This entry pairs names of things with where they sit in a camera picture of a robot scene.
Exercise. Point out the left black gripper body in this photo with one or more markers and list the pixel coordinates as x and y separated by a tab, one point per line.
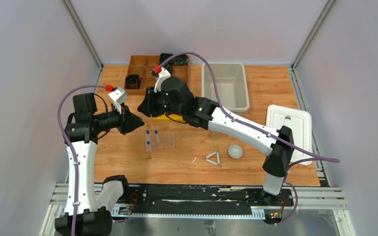
124	120

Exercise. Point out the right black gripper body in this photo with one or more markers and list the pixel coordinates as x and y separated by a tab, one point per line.
164	106

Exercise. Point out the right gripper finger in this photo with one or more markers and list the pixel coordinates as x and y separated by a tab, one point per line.
145	108
148	96

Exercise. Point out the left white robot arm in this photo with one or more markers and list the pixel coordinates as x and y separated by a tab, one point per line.
85	213

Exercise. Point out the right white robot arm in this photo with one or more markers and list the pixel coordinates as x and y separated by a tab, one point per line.
275	144

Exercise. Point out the yellow test tube rack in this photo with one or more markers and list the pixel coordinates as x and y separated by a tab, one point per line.
170	117

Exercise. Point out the clear plastic tube rack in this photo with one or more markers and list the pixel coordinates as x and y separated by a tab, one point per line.
167	141

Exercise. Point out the wooden compartment tray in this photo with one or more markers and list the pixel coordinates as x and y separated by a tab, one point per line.
139	75

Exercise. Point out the beige plastic bin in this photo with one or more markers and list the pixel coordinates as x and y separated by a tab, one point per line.
231	83

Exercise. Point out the white clay triangle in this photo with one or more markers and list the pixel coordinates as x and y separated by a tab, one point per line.
213	158

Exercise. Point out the white round dish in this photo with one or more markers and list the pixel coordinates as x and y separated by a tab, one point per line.
235	151

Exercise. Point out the white plastic bin lid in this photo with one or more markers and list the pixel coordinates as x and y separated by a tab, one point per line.
300	122

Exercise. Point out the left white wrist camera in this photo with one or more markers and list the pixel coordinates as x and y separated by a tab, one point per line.
117	98

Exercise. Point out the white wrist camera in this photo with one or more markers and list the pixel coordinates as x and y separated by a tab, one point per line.
117	98
160	74

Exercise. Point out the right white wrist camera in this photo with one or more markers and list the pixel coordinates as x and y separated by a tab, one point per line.
160	74

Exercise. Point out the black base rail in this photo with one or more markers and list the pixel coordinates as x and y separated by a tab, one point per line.
200	200

